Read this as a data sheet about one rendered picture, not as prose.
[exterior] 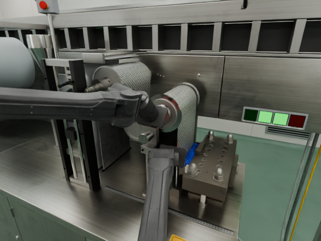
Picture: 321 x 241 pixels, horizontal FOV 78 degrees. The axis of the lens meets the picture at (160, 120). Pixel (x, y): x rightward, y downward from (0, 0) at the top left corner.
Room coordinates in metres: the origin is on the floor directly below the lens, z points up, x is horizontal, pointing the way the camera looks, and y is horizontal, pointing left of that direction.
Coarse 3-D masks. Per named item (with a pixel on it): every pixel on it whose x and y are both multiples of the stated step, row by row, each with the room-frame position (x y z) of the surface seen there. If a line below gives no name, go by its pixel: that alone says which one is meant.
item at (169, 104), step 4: (156, 100) 0.69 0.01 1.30; (160, 100) 0.68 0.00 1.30; (164, 100) 0.68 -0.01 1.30; (156, 104) 0.69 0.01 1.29; (164, 104) 0.68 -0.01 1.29; (168, 104) 0.67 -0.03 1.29; (172, 104) 0.67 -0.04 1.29; (172, 108) 0.66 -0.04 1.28; (172, 112) 0.66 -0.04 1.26; (176, 112) 0.66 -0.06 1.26; (172, 116) 0.66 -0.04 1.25; (176, 116) 0.66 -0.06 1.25; (172, 120) 0.66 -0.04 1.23; (168, 124) 0.67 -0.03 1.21; (172, 124) 0.66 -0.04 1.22; (160, 128) 0.68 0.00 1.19; (164, 128) 0.68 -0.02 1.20
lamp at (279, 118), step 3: (276, 114) 0.81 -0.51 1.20; (279, 114) 0.81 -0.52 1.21; (282, 114) 0.80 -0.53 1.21; (285, 114) 0.80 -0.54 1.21; (288, 114) 0.79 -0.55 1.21; (276, 117) 0.81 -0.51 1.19; (279, 117) 0.81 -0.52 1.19; (282, 117) 0.80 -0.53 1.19; (285, 117) 0.80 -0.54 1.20; (273, 120) 0.81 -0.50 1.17; (276, 120) 0.81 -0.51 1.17; (279, 120) 0.80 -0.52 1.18; (282, 120) 0.80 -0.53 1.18; (285, 120) 0.80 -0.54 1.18; (276, 123) 0.81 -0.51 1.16; (279, 123) 0.80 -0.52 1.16; (282, 123) 0.80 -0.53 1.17; (285, 123) 0.79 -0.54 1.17
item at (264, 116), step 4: (260, 112) 0.84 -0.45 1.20; (264, 112) 0.83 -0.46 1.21; (268, 112) 0.82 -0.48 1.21; (272, 112) 0.82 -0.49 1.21; (260, 116) 0.84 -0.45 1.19; (264, 116) 0.83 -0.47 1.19; (268, 116) 0.82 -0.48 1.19; (260, 120) 0.84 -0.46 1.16; (264, 120) 0.83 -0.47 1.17; (268, 120) 0.82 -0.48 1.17
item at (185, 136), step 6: (192, 114) 0.82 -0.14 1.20; (186, 120) 0.75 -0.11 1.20; (192, 120) 0.83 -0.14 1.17; (180, 126) 0.68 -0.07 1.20; (186, 126) 0.75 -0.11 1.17; (192, 126) 0.84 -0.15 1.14; (180, 132) 0.68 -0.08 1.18; (186, 132) 0.76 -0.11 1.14; (192, 132) 0.84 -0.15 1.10; (180, 138) 0.69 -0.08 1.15; (186, 138) 0.76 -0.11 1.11; (192, 138) 0.85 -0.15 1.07; (180, 144) 0.69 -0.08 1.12; (186, 144) 0.77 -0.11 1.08; (192, 144) 0.86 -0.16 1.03
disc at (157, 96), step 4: (156, 96) 0.70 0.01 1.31; (160, 96) 0.69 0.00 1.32; (164, 96) 0.69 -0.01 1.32; (168, 96) 0.68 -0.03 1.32; (152, 100) 0.71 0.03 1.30; (168, 100) 0.68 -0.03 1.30; (172, 100) 0.67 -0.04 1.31; (176, 104) 0.67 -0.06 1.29; (176, 108) 0.67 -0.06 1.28; (180, 108) 0.66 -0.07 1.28; (180, 112) 0.66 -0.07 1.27; (180, 116) 0.66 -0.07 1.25; (176, 120) 0.67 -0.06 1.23; (180, 120) 0.66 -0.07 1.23; (176, 124) 0.67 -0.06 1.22; (168, 128) 0.68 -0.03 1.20; (172, 128) 0.67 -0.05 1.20
